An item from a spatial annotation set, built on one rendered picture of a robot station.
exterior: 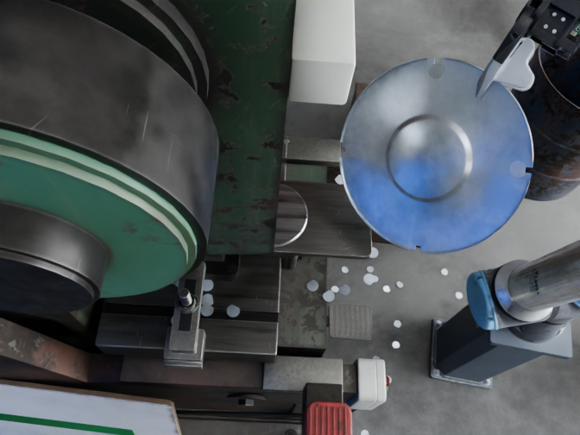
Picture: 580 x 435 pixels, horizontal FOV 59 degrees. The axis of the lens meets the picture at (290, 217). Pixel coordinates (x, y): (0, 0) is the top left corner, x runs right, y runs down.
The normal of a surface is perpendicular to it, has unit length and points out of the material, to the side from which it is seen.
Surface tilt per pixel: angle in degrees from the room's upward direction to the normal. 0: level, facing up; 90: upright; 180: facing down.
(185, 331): 0
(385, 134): 53
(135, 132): 49
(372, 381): 0
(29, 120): 26
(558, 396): 0
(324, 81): 90
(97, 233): 90
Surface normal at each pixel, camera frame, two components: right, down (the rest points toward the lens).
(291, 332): 0.07, -0.46
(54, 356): 0.97, -0.07
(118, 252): -0.04, 0.89
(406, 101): -0.55, 0.20
